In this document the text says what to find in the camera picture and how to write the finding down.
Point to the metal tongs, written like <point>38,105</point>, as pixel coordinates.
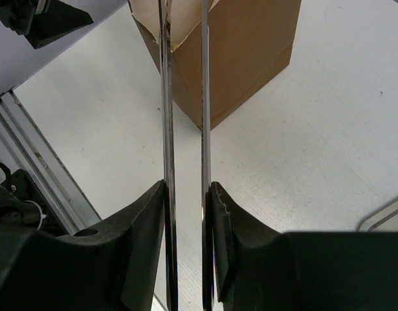
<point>187,174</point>

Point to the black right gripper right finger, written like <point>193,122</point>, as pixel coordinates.
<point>258,268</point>

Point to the metal baking tray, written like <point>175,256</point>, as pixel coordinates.
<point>384,219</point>

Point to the brown paper bag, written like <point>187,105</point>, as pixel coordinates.
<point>250,43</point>

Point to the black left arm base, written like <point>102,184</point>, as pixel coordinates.
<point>23,205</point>

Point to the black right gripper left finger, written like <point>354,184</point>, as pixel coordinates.
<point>111,265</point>

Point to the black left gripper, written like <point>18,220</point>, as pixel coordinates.
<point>42,22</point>

